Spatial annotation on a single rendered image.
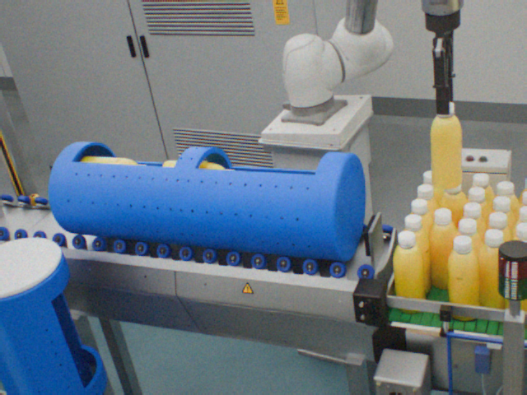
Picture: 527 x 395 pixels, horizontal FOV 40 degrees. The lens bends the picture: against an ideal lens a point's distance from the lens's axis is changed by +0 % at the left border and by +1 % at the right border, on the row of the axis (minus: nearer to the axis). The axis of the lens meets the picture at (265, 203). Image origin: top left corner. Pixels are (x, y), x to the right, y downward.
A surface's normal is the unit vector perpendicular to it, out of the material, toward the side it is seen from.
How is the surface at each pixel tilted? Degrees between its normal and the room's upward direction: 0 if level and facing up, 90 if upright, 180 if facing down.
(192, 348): 0
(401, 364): 0
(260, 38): 90
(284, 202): 56
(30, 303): 90
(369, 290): 0
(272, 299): 70
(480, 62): 90
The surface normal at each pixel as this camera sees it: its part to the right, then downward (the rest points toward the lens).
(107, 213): -0.38, 0.44
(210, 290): -0.40, 0.20
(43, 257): -0.15, -0.85
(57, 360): 0.59, 0.33
